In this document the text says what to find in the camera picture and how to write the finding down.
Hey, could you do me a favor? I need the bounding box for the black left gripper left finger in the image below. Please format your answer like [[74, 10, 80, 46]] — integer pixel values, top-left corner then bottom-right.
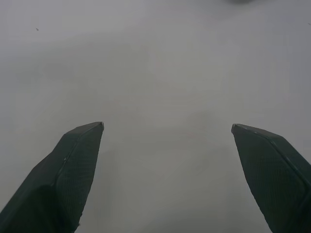
[[0, 121, 104, 233]]

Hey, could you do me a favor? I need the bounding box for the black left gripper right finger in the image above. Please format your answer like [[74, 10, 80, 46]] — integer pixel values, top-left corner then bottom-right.
[[231, 123, 311, 233]]

